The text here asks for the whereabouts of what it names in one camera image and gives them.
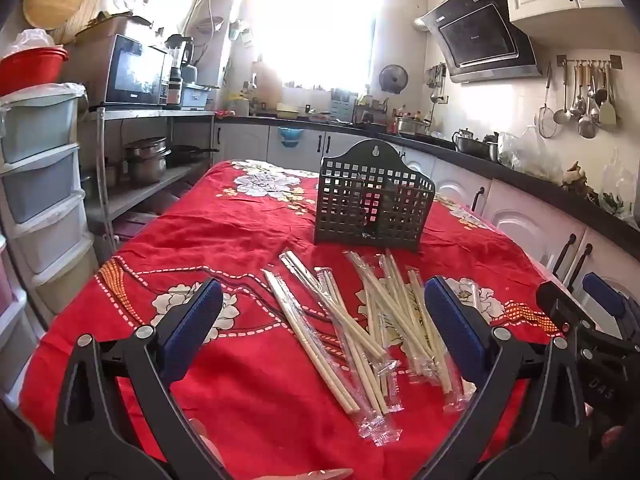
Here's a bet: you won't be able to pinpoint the black plastic utensil basket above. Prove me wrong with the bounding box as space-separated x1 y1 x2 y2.
313 138 437 252

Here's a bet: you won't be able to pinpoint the steel spatula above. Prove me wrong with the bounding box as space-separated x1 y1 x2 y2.
598 66 619 127

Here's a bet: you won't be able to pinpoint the black frying pan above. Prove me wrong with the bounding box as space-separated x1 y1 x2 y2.
167 145 221 169

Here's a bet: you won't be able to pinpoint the stainless steel stockpot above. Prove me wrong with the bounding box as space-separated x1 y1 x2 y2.
122 137 172 184

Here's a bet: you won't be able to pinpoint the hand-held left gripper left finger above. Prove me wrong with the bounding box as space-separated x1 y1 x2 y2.
52 277 236 480

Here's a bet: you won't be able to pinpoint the red plastic basin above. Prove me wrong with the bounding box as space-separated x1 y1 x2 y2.
0 47 70 97

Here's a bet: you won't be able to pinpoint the round dark wall fan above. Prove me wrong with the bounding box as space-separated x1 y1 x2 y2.
378 64 410 95

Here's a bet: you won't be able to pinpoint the person's right hand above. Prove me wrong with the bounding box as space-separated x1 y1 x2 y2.
602 425 627 454

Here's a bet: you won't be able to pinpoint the window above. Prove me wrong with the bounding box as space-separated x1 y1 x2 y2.
260 0 382 92

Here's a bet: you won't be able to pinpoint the clear glass vessel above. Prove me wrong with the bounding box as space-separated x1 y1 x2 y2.
599 149 639 213

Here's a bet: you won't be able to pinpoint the white plastic bag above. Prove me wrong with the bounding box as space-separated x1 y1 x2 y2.
10 29 56 51

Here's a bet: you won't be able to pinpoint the brown lumpy root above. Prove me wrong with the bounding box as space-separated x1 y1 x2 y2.
561 161 595 195

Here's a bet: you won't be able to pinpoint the red floral blanket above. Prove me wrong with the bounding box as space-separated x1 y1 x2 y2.
20 159 576 480

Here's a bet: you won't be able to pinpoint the blue plastic basket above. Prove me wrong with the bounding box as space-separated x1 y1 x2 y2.
277 127 305 149

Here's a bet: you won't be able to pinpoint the black countertop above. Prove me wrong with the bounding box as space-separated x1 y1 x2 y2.
215 112 640 248

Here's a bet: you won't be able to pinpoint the plastic drawer unit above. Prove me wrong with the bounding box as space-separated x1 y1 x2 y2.
0 82 97 396

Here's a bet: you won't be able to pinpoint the round woven bamboo mat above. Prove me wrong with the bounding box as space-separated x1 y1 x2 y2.
50 7 102 46

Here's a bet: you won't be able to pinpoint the steel cooking pot with lid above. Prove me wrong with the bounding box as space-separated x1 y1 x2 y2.
394 114 432 137

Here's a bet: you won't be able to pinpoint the black range hood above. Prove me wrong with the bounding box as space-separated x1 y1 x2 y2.
414 0 544 84

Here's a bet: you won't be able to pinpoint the hanging kitchen tools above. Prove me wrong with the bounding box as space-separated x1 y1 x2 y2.
426 62 449 105

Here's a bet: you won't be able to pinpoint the person's left hand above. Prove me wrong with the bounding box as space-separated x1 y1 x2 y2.
189 419 354 480

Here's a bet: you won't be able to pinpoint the steel ladle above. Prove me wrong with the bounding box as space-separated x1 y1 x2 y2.
577 65 599 140
554 62 572 125

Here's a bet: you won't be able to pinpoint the grey plastic crate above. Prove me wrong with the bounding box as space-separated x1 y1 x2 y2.
180 82 215 109

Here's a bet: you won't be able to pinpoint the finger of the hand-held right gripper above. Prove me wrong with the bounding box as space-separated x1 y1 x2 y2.
582 272 640 341
536 282 589 341

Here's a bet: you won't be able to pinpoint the dark dish rack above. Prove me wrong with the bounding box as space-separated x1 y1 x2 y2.
352 96 389 124

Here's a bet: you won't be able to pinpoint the metal utensil rail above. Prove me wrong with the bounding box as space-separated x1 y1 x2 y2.
556 54 625 70

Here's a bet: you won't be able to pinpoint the black blender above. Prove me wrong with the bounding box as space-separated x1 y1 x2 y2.
165 34 196 110

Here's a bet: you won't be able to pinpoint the black microwave oven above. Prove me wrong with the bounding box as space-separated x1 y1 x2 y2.
102 34 173 107

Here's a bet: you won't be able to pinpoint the metal shelf rack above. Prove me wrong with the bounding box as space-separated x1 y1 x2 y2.
82 107 220 261

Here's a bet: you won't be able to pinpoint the large plastic oil jug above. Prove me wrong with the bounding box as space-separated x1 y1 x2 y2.
250 60 284 112

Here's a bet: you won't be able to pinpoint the white lower cabinets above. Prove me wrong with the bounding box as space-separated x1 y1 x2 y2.
215 122 640 321

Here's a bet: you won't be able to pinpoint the bunch of chopsticks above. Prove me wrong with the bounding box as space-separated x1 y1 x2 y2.
261 247 483 446

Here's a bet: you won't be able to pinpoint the clear plastic bags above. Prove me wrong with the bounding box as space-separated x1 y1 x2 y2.
497 127 567 182

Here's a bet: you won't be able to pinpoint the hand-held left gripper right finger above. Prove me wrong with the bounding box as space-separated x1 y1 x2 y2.
424 275 593 480

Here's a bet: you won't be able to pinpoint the wire mesh strainer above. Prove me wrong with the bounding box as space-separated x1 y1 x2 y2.
537 64 559 140

